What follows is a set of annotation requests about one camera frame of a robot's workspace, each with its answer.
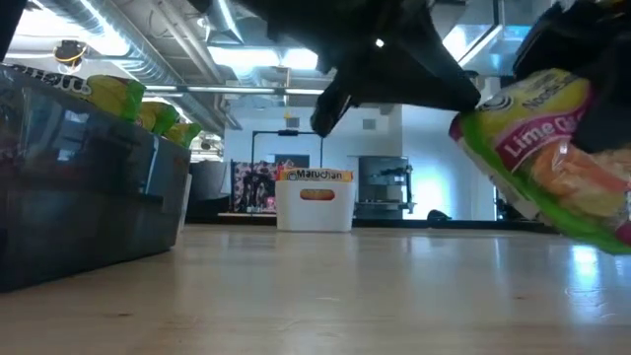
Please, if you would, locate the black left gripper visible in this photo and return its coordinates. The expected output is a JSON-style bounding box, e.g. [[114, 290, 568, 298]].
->
[[236, 0, 482, 138]]

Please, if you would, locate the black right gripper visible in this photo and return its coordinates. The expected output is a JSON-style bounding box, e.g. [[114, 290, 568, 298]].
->
[[515, 0, 631, 154]]

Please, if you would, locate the red ramen noodle pack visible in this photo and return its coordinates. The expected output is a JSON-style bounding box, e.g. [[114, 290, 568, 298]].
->
[[278, 167, 355, 183], [299, 188, 336, 201]]

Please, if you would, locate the black plastic bin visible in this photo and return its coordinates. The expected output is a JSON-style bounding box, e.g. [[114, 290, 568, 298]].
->
[[0, 66, 192, 293]]

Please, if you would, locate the dark equipment cabinet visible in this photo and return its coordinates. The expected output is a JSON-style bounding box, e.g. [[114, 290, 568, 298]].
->
[[358, 155, 417, 221]]

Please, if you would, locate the suspended linear light bar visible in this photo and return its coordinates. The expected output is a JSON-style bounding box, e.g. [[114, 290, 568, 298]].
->
[[142, 82, 329, 99]]

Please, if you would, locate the white plastic bin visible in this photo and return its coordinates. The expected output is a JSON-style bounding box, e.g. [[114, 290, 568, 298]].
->
[[274, 179, 357, 234]]

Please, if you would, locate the patterned fabric screen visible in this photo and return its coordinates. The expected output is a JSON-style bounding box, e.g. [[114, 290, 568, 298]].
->
[[231, 160, 277, 214]]

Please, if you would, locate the grey partition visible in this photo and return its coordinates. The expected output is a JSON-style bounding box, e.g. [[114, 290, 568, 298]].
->
[[189, 160, 233, 216]]

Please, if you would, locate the black gantry frame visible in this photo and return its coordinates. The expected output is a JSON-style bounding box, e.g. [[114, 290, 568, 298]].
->
[[249, 129, 325, 172]]

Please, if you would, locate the dark wall screen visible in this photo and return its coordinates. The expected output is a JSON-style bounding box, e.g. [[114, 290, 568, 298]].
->
[[274, 154, 311, 170]]

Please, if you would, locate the narrow silver ventilation duct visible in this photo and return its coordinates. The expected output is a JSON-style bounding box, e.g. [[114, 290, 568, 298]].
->
[[199, 0, 246, 46]]

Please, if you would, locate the ceiling cable reel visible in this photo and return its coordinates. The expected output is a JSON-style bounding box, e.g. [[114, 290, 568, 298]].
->
[[52, 38, 89, 68]]

